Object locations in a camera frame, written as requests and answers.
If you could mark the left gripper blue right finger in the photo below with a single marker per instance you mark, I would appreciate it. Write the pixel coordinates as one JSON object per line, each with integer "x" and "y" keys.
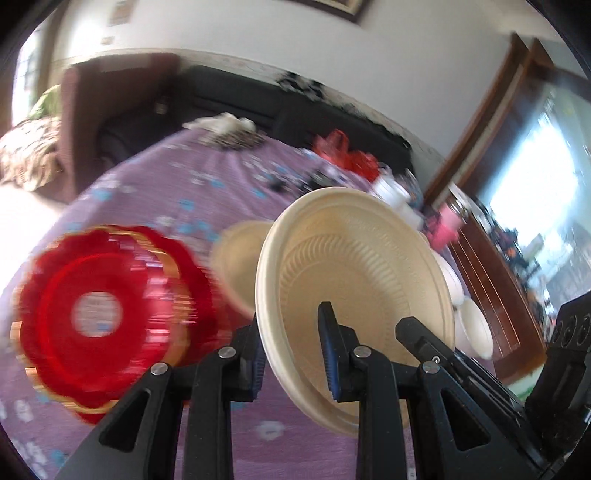
{"x": 345, "y": 376}

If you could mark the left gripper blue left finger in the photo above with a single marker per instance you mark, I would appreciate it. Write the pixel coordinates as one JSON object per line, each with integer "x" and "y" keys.
{"x": 251, "y": 357}

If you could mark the white foam bowl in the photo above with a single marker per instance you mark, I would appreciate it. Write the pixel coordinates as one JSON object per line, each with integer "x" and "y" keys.
{"x": 473, "y": 334}

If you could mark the beige plastic ribbed bowl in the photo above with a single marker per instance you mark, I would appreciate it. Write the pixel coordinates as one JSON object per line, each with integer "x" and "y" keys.
{"x": 346, "y": 247}

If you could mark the pink knit-sleeved flask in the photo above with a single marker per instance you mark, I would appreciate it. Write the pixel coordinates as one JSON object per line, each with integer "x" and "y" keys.
{"x": 452, "y": 216}

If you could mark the white plastic jar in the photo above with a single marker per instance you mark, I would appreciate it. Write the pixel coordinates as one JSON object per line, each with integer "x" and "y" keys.
{"x": 388, "y": 190}

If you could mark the large red scalloped plate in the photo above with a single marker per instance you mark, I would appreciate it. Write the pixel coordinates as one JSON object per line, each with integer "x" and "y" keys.
{"x": 99, "y": 307}

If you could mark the purple floral tablecloth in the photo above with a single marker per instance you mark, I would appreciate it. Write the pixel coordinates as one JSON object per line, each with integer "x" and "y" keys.
{"x": 190, "y": 193}

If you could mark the red plastic bag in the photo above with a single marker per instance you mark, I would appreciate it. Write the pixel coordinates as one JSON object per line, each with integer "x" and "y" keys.
{"x": 335, "y": 149}

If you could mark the leopard print cloth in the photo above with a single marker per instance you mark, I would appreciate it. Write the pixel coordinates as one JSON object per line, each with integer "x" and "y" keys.
{"x": 238, "y": 140}

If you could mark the white cloth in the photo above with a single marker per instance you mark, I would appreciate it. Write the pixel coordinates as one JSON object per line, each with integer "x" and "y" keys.
{"x": 221, "y": 124}

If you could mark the black leather sofa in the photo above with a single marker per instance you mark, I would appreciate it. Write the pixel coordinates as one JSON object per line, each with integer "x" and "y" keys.
{"x": 290, "y": 111}

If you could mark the patterned brown throw blanket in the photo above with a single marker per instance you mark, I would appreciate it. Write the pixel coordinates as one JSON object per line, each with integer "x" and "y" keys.
{"x": 29, "y": 153}

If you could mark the maroon armchair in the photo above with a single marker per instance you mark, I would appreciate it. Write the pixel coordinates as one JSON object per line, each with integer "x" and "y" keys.
{"x": 93, "y": 92}

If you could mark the green cushion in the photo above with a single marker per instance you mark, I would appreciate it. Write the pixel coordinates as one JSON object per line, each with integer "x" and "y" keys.
{"x": 49, "y": 104}

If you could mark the framed wall painting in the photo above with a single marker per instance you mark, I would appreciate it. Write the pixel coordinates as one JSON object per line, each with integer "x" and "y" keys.
{"x": 349, "y": 10}

